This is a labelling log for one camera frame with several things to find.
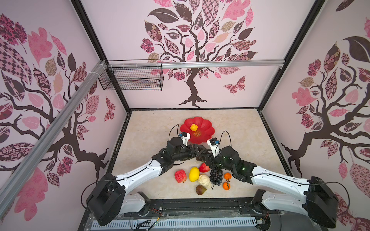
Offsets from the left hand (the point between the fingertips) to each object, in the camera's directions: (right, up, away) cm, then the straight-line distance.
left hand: (202, 153), depth 76 cm
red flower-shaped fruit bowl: (+5, +9, +30) cm, 32 cm away
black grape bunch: (+8, -15, +5) cm, 18 cm away
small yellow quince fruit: (-4, +13, +28) cm, 31 cm away
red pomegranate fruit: (-12, -14, +3) cm, 19 cm away
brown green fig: (-1, -20, 0) cm, 20 cm away
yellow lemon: (-4, -14, +5) cm, 15 cm away
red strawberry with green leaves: (+1, -11, +6) cm, 12 cm away
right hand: (0, 0, +1) cm, 1 cm away
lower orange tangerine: (+14, -19, +3) cm, 24 cm away
